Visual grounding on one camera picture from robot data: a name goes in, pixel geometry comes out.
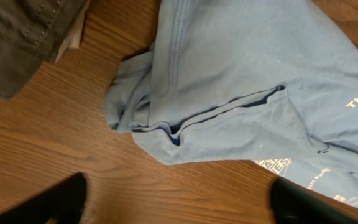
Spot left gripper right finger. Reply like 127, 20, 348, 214
269, 177, 358, 224

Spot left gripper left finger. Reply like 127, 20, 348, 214
0, 172, 87, 224

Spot light blue printed t-shirt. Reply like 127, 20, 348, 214
103, 0, 358, 208

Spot folded grey trousers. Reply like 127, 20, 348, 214
0, 0, 86, 98

